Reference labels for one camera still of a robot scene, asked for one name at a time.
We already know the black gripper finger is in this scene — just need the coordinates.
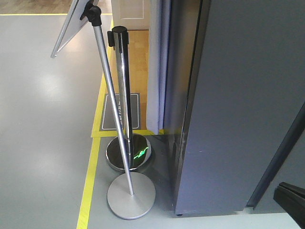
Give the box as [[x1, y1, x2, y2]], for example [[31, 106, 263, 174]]
[[274, 187, 305, 227], [279, 182, 305, 198]]

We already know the grey fridge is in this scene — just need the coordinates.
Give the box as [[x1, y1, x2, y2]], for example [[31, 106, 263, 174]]
[[164, 0, 305, 216]]

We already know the silver sign stand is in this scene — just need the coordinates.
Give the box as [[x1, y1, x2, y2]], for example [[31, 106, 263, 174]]
[[50, 0, 156, 220]]

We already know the chrome stanchion post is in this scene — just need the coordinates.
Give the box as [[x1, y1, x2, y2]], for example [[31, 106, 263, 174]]
[[107, 26, 152, 172]]

